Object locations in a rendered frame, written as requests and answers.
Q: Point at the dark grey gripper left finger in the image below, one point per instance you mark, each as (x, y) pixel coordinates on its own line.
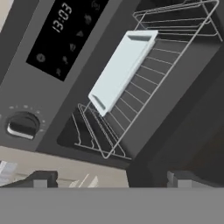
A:
(43, 176)

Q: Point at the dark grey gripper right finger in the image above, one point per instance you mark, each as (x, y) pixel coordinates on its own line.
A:
(173, 178)

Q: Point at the dark oven door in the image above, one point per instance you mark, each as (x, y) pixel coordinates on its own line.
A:
(186, 140)

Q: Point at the black and silver oven knob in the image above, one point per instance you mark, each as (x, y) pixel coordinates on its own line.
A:
(23, 126)

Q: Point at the dark grey oven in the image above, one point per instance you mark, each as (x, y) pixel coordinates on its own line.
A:
(35, 96)

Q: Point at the white oven tray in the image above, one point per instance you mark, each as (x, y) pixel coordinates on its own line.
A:
(122, 71)

